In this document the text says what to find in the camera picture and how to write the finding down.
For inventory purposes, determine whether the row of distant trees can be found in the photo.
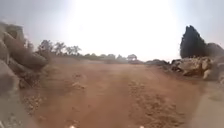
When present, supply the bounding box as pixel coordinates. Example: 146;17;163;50
24;39;145;65

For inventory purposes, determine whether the red dirt track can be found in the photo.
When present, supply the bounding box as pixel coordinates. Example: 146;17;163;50
18;57;224;128

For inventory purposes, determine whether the pale rock heap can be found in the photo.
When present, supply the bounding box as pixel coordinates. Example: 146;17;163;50
145;55;224;84

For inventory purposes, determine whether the dark tall tree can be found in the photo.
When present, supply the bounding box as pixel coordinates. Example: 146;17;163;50
179;24;208;60

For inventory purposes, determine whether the pile of grey boulders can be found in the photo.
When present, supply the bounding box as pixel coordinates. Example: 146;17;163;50
0;21;50;98

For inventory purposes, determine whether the grey bush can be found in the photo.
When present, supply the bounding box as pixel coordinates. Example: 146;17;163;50
205;42;224;60

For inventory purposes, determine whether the pale gravel strip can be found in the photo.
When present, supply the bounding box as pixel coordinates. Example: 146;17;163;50
0;89;38;128

